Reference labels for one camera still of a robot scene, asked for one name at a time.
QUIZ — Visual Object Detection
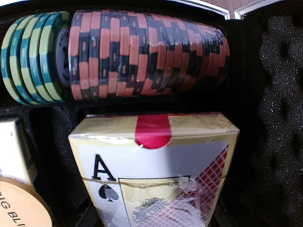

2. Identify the red card deck box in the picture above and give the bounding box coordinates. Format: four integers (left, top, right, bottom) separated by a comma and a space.
68, 113, 240, 227

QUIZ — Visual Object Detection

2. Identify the green chip stack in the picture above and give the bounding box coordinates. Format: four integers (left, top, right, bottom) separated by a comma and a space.
0, 11, 72, 105

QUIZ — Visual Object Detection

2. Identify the orange black chip stack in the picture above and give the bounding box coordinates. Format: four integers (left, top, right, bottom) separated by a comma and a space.
69, 10, 230, 100

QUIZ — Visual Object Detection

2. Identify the aluminium poker case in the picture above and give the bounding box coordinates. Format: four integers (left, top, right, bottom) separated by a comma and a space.
0, 0, 303, 227

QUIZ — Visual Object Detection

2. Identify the blue card deck box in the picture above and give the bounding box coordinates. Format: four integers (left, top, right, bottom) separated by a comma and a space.
0, 117, 38, 188

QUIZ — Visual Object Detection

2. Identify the yellow big blind button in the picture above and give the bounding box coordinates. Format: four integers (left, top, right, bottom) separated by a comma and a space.
0, 176, 53, 227

